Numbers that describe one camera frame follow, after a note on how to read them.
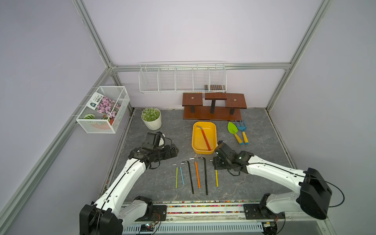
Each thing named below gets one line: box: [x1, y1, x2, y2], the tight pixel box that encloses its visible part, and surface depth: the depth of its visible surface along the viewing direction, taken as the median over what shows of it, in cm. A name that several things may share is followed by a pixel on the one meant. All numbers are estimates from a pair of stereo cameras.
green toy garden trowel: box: [227, 121, 245, 146], surface depth 110 cm
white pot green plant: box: [141, 107, 163, 131], surface depth 101 cm
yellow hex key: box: [214, 169, 219, 188], surface depth 86 cm
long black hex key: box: [197, 156, 209, 196], surface depth 88 cm
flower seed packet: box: [86, 92, 122, 120], surface depth 76 cm
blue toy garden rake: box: [235, 119, 250, 145], surface depth 110 cm
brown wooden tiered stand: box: [182, 92, 248, 121], surface depth 111 cm
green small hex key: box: [172, 164, 179, 189], surface depth 88 cm
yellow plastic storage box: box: [191, 121, 218, 155], surface depth 105 cm
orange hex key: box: [188, 157, 202, 192], surface depth 88 cm
